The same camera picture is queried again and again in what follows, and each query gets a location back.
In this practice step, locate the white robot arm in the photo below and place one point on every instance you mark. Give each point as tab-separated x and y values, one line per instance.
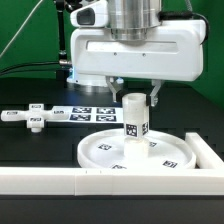
134	39

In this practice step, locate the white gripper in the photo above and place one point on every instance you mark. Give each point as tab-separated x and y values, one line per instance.
171	51

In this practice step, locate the white L-shaped border fence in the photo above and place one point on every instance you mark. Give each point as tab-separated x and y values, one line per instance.
206	179

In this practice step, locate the white marker sheet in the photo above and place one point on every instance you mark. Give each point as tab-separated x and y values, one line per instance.
81	114

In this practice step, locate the white round table top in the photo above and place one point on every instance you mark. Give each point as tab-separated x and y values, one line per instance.
156	150

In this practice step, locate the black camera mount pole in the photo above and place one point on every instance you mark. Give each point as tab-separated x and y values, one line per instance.
61	6

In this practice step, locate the white cross-shaped table base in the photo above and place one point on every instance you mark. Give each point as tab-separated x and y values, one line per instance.
34	117

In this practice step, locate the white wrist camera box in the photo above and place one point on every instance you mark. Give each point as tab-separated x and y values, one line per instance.
93	15

